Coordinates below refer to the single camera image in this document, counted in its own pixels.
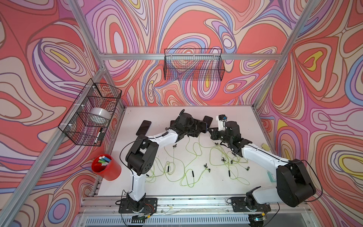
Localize black wire basket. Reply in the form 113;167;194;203
58;79;122;147
164;47;225;81

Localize white tape roll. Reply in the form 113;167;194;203
90;107;111;122

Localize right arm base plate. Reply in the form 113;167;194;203
228;197;271;213

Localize yellow binder clip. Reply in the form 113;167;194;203
261;143;271;151

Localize left black wire basket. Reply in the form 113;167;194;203
58;79;122;147

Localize red cup with markers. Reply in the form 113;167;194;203
91;154;122;181

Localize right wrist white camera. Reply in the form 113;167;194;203
216;114;227;131

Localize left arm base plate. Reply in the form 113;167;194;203
118;198;158;215

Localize black marker in basket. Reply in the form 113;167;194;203
95;127;104;143

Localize green earphones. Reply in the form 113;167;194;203
222;151;250;171
146;158;165;183
179;138;210;188
197;138;251;186
164;143;186;185

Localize back black wire basket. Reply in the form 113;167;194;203
164;47;225;81

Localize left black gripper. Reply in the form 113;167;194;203
183;118;203;138

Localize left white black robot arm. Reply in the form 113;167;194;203
125;110;213;202

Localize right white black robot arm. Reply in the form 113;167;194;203
208;121;316;211

